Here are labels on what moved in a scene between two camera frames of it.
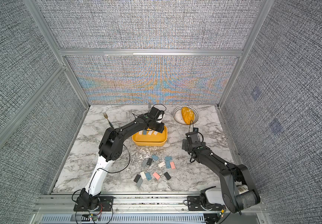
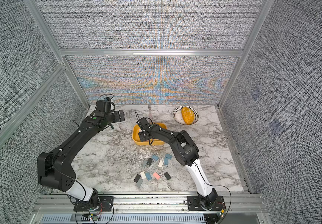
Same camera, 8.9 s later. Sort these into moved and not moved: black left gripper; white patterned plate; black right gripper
Moved: black left gripper; black right gripper
Not moved: white patterned plate
